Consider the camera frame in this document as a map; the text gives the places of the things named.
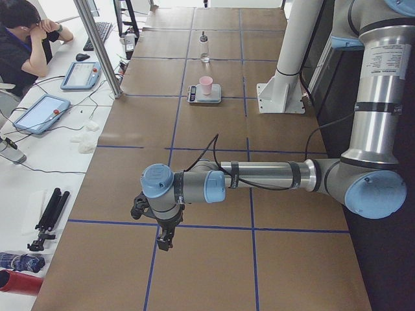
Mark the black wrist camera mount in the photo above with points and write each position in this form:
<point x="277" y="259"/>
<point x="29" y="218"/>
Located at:
<point x="141" y="207"/>

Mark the grey handheld device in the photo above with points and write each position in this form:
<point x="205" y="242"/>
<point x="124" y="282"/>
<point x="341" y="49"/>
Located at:
<point x="10" y="151"/>

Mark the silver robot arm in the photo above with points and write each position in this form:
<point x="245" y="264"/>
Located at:
<point x="364" y="178"/>

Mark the near blue teach pendant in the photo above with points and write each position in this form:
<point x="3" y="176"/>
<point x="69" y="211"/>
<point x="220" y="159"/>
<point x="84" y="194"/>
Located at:
<point x="42" y="114"/>

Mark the black folded tripod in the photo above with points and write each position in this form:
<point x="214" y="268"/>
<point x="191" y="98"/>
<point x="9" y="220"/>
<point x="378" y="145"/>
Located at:
<point x="49" y="219"/>

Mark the grey digital kitchen scale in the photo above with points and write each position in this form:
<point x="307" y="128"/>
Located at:
<point x="195" y="95"/>

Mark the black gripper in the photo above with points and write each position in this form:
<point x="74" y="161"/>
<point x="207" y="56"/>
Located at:
<point x="168" y="224"/>

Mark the crumpled white tissue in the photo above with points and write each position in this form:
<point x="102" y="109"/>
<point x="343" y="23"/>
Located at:
<point x="86" y="140"/>

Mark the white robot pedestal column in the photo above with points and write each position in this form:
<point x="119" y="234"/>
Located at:
<point x="282" y="93"/>

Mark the seated person in black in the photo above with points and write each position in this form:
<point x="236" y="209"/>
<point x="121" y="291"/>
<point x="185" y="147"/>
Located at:
<point x="25" y="44"/>

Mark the red cylinder bottle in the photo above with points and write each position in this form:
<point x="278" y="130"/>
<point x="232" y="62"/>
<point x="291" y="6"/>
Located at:
<point x="19" y="283"/>

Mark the blue teach pendant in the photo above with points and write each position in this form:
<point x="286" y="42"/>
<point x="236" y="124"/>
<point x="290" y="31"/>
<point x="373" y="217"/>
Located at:
<point x="81" y="76"/>
<point x="42" y="114"/>

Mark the far blue teach pendant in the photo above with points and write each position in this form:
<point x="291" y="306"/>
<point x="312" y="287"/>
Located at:
<point x="81" y="76"/>

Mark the pink plastic cup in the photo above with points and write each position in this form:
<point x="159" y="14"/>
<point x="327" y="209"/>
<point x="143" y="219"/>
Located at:
<point x="206" y="83"/>

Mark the clear glass sauce bottle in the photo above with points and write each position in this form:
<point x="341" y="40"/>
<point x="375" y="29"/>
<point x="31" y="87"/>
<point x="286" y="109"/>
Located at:
<point x="204" y="48"/>

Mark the aluminium frame post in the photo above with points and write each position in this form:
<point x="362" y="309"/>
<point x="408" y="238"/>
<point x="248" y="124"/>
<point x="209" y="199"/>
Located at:
<point x="93" y="34"/>

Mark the black computer mouse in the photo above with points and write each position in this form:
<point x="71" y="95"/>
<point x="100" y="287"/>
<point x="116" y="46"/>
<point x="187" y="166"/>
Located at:
<point x="80" y="57"/>

